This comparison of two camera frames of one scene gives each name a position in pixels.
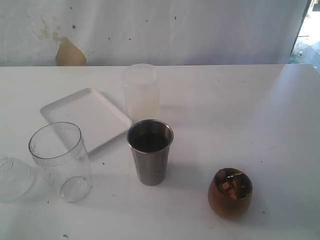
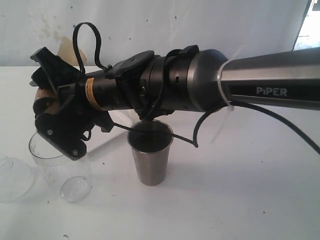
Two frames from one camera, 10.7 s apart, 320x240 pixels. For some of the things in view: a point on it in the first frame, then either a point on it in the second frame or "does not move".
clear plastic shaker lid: (17, 179) does not move
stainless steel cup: (150, 140) does not move
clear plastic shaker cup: (58, 149) does not move
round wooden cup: (230, 193) to (50, 92)
